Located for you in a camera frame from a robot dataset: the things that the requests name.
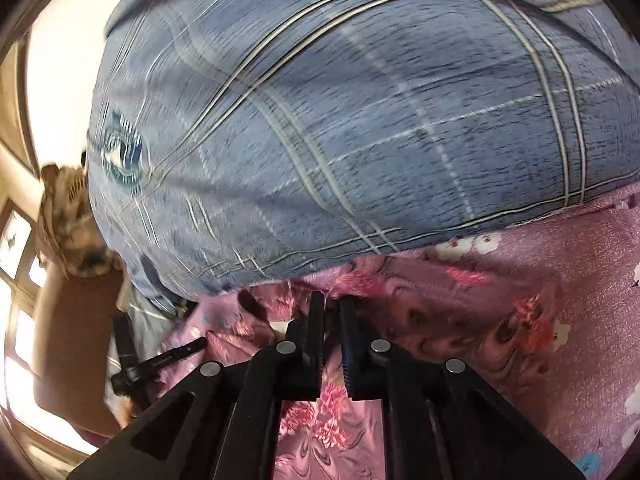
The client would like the person's left forearm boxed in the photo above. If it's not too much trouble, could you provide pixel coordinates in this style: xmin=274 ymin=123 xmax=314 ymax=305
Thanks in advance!
xmin=32 ymin=260 xmax=136 ymax=438

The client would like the brown floral cloth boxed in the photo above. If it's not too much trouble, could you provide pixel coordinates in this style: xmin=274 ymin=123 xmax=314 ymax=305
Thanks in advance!
xmin=37 ymin=162 xmax=126 ymax=278

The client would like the pink floral garment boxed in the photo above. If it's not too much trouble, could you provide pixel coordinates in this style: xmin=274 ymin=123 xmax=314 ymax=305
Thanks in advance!
xmin=235 ymin=255 xmax=573 ymax=480

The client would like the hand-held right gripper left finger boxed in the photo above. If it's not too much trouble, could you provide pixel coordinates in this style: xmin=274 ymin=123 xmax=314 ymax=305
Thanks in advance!
xmin=67 ymin=291 xmax=326 ymax=480

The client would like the wooden frame window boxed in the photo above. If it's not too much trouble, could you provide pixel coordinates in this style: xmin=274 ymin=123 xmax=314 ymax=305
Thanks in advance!
xmin=0 ymin=200 xmax=56 ymax=386

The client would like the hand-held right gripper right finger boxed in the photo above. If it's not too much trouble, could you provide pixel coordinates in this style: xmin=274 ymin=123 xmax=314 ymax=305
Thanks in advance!
xmin=339 ymin=297 xmax=586 ymax=480

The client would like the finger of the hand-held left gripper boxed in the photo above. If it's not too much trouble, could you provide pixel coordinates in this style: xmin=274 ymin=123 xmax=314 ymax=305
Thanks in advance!
xmin=150 ymin=336 xmax=208 ymax=368
xmin=111 ymin=312 xmax=138 ymax=371

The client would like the purple floral blanket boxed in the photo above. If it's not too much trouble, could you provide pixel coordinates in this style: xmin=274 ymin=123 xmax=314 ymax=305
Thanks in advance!
xmin=160 ymin=195 xmax=640 ymax=480

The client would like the blue plaid quilt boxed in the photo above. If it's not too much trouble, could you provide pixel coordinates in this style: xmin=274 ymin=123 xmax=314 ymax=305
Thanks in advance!
xmin=85 ymin=0 xmax=640 ymax=316

